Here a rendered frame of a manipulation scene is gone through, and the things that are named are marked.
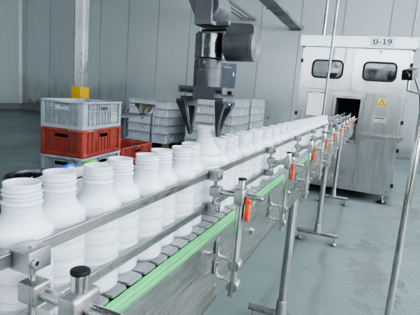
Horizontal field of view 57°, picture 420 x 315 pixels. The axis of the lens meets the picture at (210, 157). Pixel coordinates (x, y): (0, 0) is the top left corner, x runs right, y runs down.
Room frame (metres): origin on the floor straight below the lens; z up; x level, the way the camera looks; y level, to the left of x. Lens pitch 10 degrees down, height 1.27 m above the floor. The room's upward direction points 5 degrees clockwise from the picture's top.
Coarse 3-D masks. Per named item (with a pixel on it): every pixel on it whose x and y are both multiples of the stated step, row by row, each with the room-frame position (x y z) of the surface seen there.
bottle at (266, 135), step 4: (260, 128) 1.23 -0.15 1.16; (264, 128) 1.26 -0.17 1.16; (264, 132) 1.22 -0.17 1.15; (268, 132) 1.23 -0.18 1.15; (264, 136) 1.22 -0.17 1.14; (268, 136) 1.23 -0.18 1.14; (264, 140) 1.22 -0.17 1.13; (268, 140) 1.22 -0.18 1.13; (268, 144) 1.21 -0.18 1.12; (264, 156) 1.21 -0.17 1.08; (268, 156) 1.22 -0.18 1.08; (264, 160) 1.21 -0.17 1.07; (264, 164) 1.21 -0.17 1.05; (268, 164) 1.22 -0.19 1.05; (264, 168) 1.21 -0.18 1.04; (264, 176) 1.21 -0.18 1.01; (268, 176) 1.22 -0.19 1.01; (264, 180) 1.22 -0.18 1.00
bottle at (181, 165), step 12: (180, 156) 0.68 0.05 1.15; (180, 168) 0.68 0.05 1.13; (192, 168) 0.69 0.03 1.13; (180, 180) 0.67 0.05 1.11; (180, 192) 0.67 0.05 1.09; (192, 192) 0.69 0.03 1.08; (180, 204) 0.67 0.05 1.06; (192, 204) 0.69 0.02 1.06; (180, 216) 0.67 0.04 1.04; (180, 228) 0.67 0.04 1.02
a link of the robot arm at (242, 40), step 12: (204, 0) 0.77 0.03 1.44; (204, 12) 0.77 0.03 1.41; (204, 24) 0.78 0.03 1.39; (216, 24) 0.78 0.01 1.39; (228, 24) 0.77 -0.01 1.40; (240, 24) 0.77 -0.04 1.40; (228, 36) 0.77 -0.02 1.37; (240, 36) 0.76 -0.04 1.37; (252, 36) 0.75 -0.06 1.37; (228, 48) 0.76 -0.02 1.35; (240, 48) 0.75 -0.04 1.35; (252, 48) 0.76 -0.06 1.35; (228, 60) 0.78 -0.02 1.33; (240, 60) 0.77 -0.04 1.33; (252, 60) 0.76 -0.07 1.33
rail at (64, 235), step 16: (320, 128) 2.33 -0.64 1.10; (240, 160) 0.92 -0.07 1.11; (208, 176) 0.74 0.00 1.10; (256, 176) 1.07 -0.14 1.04; (160, 192) 0.56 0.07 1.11; (128, 208) 0.49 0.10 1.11; (80, 224) 0.40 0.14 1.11; (96, 224) 0.43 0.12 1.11; (176, 224) 0.62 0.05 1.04; (48, 240) 0.36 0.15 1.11; (64, 240) 0.38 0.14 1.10; (160, 240) 0.57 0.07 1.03; (0, 256) 0.31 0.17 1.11; (128, 256) 0.49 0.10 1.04; (96, 272) 0.43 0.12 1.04; (48, 304) 0.36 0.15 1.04
